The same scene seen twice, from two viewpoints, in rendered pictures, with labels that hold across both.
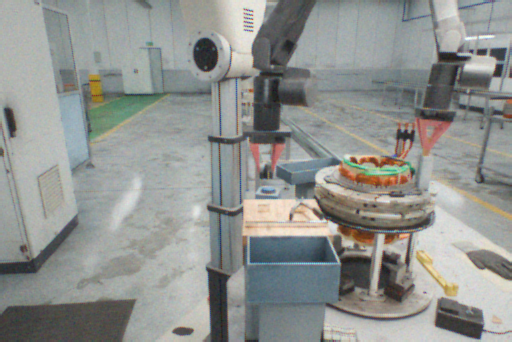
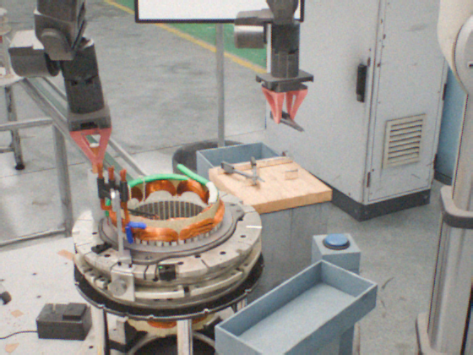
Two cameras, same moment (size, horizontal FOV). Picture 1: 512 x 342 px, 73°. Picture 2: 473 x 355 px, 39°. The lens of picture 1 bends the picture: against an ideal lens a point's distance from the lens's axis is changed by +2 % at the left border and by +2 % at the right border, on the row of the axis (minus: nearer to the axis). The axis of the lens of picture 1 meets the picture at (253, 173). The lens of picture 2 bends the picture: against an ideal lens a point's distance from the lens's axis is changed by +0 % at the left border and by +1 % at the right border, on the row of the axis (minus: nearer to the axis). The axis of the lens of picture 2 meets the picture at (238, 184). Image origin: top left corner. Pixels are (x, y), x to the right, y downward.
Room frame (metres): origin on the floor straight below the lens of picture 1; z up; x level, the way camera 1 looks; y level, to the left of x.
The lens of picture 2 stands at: (1.90, -0.61, 1.63)
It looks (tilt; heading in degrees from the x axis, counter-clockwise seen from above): 24 degrees down; 158
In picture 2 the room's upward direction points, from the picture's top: straight up
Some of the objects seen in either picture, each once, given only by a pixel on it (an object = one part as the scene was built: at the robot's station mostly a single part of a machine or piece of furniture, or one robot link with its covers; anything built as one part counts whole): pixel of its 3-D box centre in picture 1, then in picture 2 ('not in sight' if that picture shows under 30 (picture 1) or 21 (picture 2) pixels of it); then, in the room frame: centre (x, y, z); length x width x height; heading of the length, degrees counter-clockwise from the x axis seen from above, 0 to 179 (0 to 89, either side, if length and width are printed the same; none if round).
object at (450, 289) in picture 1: (434, 268); not in sight; (0.93, -0.56, 0.80); 0.22 x 0.04 x 0.03; 179
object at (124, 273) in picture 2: not in sight; (125, 281); (1.03, -0.44, 1.07); 0.04 x 0.02 x 0.05; 48
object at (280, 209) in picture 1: (282, 219); (268, 183); (0.74, -0.07, 1.05); 0.20 x 0.19 x 0.02; 1
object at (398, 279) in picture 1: (402, 276); (123, 322); (0.82, -0.41, 0.85); 0.06 x 0.04 x 0.05; 132
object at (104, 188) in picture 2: (405, 135); (112, 189); (0.99, -0.44, 1.21); 0.04 x 0.04 x 0.03; 0
